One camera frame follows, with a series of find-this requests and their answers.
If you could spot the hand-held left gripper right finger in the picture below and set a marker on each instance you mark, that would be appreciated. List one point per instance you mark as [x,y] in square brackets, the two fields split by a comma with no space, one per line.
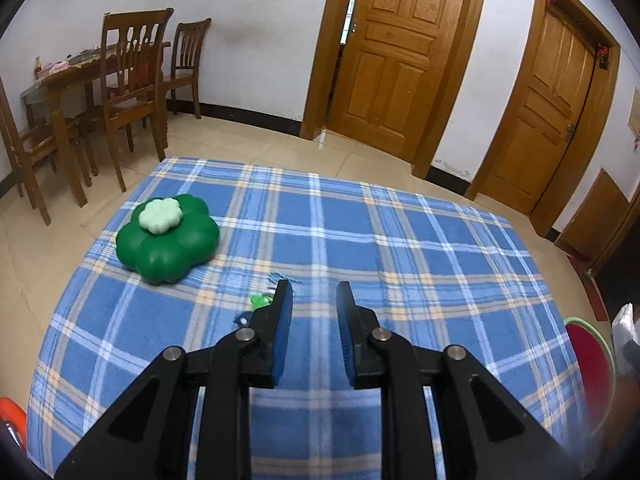
[346,340]

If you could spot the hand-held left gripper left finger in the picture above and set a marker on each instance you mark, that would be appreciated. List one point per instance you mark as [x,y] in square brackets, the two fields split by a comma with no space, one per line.
[284,330]

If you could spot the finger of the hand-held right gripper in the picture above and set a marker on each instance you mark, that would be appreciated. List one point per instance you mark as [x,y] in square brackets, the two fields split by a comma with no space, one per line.
[632,356]

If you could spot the white plastic bag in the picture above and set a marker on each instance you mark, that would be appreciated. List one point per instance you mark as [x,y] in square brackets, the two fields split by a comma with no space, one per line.
[626,322]

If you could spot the green candy wrapper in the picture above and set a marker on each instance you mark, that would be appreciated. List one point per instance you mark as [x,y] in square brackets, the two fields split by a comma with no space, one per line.
[261,301]

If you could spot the red bin with green rim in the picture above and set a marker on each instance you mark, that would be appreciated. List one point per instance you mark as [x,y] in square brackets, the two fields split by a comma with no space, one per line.
[592,370]

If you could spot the red doormat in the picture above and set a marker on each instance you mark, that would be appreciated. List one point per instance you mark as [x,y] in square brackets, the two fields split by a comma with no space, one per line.
[592,290]

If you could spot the blue plaid tablecloth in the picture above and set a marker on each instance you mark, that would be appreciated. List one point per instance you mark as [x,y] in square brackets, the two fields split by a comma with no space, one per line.
[400,260]

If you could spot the green flower-shaped box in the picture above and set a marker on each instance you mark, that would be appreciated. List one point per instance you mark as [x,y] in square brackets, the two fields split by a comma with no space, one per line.
[175,250]

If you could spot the small wooden cabinet door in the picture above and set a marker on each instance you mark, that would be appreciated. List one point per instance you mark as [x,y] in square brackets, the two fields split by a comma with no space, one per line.
[595,220]

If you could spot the wooden panel door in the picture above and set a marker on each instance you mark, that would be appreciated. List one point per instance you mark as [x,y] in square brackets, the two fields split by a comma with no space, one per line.
[550,120]
[395,60]

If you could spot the orange plastic object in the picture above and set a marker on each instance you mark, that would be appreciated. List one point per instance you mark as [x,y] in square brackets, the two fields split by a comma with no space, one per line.
[11,420]

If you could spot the wooden dining chair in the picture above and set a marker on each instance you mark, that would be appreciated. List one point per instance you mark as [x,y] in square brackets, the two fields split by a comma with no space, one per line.
[132,55]
[22,150]
[187,55]

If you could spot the red door ornament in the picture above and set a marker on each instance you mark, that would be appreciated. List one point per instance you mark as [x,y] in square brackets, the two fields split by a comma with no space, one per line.
[604,57]

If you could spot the wooden dining table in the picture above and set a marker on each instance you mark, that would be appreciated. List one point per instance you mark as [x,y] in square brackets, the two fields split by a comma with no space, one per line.
[65,85]

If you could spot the pink tissue pack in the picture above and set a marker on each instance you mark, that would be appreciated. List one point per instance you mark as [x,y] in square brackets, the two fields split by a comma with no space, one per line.
[59,67]

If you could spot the framed wall panel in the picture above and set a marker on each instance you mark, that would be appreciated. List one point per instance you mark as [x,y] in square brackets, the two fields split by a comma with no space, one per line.
[635,112]

